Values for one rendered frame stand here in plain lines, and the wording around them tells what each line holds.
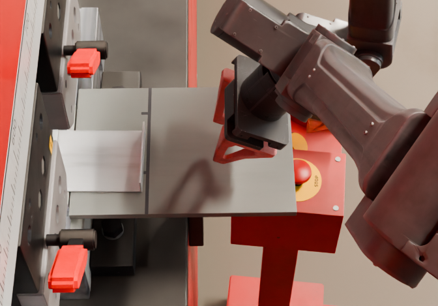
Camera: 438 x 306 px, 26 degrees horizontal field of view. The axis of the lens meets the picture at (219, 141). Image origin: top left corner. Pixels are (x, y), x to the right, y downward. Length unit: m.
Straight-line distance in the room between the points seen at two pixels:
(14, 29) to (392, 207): 0.32
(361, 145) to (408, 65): 1.90
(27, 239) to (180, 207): 0.39
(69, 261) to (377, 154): 0.27
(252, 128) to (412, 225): 0.50
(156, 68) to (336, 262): 0.95
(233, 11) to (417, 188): 0.44
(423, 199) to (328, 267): 1.66
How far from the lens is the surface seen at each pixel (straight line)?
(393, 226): 0.54
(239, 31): 0.93
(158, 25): 1.42
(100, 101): 1.19
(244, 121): 1.01
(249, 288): 2.02
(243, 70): 1.05
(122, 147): 1.15
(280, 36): 0.94
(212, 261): 2.18
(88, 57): 0.84
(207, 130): 1.15
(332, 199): 1.37
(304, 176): 1.35
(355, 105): 0.68
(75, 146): 1.15
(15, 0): 0.72
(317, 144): 1.50
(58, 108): 0.91
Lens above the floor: 1.96
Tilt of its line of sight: 57 degrees down
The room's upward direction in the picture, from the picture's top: straight up
